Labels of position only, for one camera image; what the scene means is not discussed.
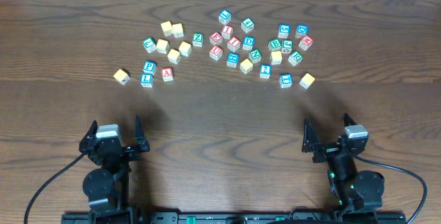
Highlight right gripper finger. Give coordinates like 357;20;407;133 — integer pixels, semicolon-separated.
302;119;319;148
342;112;357;127

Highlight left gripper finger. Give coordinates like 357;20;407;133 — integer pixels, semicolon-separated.
86;120;98;138
134;115;145;145

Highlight green block R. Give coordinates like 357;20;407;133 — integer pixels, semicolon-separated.
288;50;303;66

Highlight yellow block C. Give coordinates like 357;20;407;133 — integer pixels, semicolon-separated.
178;41;192;57

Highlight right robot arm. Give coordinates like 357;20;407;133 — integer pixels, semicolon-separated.
302;113;384;223

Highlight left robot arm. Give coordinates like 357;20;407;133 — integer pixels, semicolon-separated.
79;116;150;223

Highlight blue block T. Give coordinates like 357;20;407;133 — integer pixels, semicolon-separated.
279;74;293;88

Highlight red block A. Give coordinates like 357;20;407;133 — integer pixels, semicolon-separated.
161;67;174;82

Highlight blue block P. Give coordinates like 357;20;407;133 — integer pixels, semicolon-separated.
143;61;157;76

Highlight blue block 2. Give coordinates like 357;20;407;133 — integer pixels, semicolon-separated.
259;64;271;79

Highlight red block M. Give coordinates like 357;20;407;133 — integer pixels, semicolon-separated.
298;35;314;51

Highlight yellow block lower left cluster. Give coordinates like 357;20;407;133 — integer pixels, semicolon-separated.
167;49;181;64

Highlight yellow block cluster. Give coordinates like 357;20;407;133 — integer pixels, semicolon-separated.
270;50;283;65
167;49;181;64

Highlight yellow block right cluster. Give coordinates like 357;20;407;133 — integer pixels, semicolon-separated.
270;50;283;65

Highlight yellow block beside green L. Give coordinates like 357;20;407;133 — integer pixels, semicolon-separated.
156;39;170;54

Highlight green block N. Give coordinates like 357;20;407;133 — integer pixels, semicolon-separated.
249;48;262;64

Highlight blue block right D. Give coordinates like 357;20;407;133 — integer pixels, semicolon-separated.
295;24;309;39

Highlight blue block d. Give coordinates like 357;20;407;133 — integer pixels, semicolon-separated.
295;24;309;39
243;36;255;51

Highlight green block B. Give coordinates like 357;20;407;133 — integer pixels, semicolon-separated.
268;38;282;52

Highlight blue block 5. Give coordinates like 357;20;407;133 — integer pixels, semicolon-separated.
278;24;291;39

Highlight green block Z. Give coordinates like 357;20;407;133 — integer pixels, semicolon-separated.
192;32;204;47

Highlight yellow block S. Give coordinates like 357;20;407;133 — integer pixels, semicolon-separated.
172;23;184;38

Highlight red block U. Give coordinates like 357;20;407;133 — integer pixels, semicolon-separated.
209;45;223;61

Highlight red block E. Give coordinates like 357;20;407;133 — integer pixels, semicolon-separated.
209;31;223;45

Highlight green block 4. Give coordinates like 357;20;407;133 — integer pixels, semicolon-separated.
241;17;255;33

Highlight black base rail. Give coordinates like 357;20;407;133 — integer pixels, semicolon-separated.
61;211;407;224

